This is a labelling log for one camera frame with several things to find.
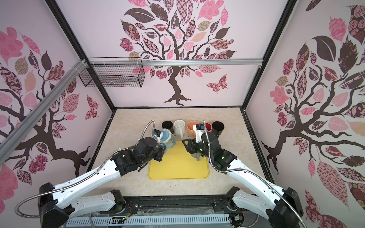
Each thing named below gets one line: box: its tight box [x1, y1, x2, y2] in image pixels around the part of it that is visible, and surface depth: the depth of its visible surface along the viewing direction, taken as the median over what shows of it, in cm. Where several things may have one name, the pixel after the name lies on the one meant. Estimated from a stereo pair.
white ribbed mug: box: [173, 119, 186, 139], surface depth 100 cm
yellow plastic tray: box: [148, 141, 210, 180], surface depth 88 cm
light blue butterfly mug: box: [159, 128, 177, 155], surface depth 73 cm
